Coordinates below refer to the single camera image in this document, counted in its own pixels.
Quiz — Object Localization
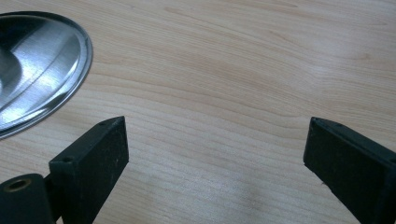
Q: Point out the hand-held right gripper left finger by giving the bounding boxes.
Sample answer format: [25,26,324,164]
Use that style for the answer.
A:
[49,116,130,224]

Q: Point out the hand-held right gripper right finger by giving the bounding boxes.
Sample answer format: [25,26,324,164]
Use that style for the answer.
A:
[303,116,396,224]

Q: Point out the stainless steel plate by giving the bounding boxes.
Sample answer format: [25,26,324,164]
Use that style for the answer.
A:
[0,11,94,140]

